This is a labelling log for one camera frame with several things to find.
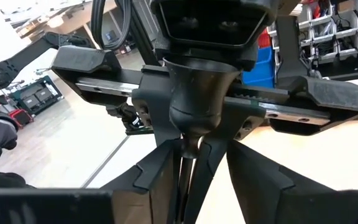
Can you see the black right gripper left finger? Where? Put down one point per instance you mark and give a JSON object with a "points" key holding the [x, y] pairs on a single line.
{"points": [[154, 186]]}

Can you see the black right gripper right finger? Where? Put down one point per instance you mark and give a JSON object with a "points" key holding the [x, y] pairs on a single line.
{"points": [[259, 193]]}

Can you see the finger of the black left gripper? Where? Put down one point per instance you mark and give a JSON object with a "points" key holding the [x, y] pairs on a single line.
{"points": [[210, 155], [154, 102]]}

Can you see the black candlestick holder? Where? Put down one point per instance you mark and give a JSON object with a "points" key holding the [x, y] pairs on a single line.
{"points": [[197, 99]]}

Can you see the black tool cart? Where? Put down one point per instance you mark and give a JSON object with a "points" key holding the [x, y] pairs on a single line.
{"points": [[36, 96]]}

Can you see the red toolbox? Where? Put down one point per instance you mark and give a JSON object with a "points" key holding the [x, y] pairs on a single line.
{"points": [[20, 118]]}

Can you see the red storage bin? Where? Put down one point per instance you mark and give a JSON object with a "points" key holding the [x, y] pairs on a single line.
{"points": [[263, 39]]}

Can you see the white parts bin rack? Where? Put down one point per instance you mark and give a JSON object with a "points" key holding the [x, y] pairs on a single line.
{"points": [[337, 37]]}

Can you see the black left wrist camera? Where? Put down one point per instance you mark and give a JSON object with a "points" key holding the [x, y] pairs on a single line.
{"points": [[213, 25]]}

